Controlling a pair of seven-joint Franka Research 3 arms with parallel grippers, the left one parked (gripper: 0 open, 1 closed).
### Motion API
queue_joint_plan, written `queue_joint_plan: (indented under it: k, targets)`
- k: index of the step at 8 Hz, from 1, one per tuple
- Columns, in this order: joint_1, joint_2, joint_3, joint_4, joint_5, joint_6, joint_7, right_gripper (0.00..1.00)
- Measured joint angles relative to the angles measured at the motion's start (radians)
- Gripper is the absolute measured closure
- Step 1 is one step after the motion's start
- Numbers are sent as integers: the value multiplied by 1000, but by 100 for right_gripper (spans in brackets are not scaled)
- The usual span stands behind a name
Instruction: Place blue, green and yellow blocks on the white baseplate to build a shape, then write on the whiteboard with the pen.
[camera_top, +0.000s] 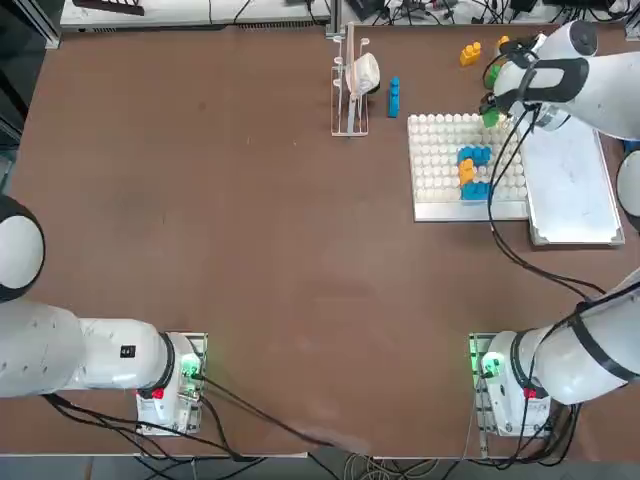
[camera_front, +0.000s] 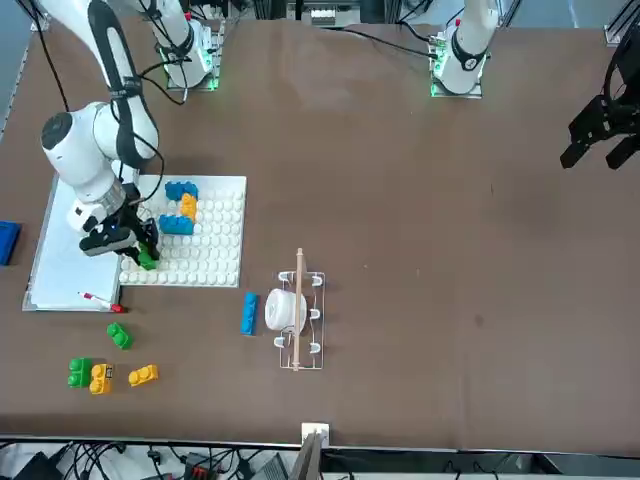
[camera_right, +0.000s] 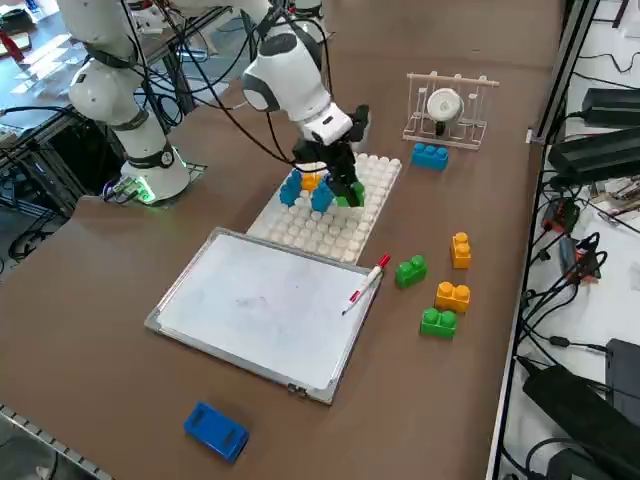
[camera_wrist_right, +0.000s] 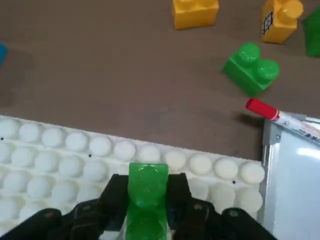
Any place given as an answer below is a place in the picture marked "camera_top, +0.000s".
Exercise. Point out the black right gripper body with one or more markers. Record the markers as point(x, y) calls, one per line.
point(487, 102)

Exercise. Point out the green two-stud toy block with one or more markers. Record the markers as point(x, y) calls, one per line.
point(492, 72)
point(491, 120)

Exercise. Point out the blue three-stud toy block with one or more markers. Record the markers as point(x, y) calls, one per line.
point(475, 154)
point(394, 97)
point(475, 192)

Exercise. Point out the yellow two-stud toy block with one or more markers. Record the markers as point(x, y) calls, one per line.
point(501, 42)
point(466, 172)
point(470, 55)

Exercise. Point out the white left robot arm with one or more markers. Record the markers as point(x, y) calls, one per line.
point(100, 355)

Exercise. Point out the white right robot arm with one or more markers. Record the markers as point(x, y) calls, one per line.
point(590, 75)

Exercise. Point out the white studded baseplate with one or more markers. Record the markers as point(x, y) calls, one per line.
point(435, 160)

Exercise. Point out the metal-framed whiteboard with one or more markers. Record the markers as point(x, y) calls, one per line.
point(570, 200)

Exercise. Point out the wooden rack rod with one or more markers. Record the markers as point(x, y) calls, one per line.
point(351, 50)

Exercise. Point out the aluminium camera post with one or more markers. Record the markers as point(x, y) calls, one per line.
point(335, 20)

